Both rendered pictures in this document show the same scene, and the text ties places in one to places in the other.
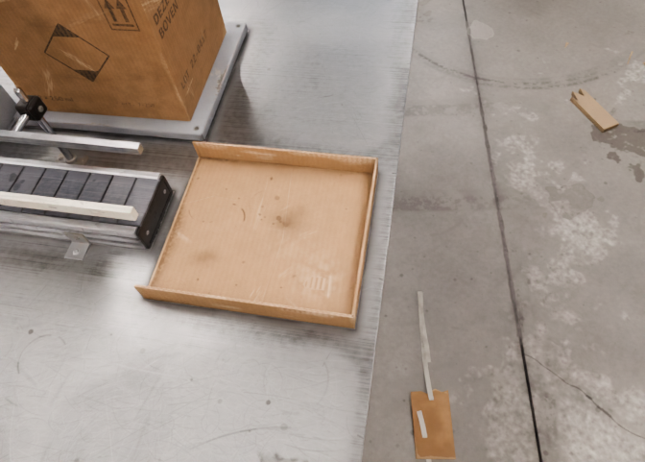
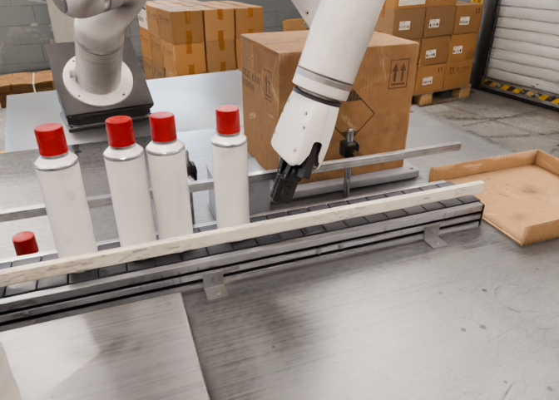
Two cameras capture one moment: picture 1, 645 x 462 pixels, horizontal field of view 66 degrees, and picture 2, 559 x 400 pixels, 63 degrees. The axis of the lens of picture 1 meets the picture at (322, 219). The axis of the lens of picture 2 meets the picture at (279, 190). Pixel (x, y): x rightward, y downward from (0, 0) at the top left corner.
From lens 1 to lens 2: 1.01 m
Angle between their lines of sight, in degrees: 40
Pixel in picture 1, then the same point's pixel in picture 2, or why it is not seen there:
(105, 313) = (512, 261)
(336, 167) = (514, 165)
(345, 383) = not seen: outside the picture
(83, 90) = (336, 153)
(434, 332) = not seen: hidden behind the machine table
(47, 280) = (443, 263)
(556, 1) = not seen: hidden behind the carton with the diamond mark
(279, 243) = (545, 199)
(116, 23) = (393, 83)
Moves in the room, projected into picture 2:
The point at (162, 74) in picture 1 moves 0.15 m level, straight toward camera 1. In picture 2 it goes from (403, 123) to (477, 137)
